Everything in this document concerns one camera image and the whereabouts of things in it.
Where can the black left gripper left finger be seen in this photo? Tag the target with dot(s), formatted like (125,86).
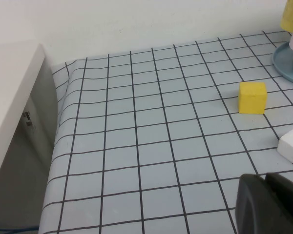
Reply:
(254,207)

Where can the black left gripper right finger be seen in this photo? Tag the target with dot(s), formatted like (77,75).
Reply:
(288,195)

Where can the white foam cube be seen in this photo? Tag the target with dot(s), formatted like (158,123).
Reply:
(291,146)

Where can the white side cabinet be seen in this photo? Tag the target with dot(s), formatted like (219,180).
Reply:
(12,102)

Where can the blue cup stand with posts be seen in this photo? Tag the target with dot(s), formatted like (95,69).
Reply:
(283,63)

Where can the yellow foam cube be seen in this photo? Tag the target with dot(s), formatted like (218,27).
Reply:
(251,100)

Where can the yellow plastic cup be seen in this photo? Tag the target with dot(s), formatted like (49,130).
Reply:
(288,14)

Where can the grey checked tablecloth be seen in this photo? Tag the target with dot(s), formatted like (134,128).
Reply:
(149,136)

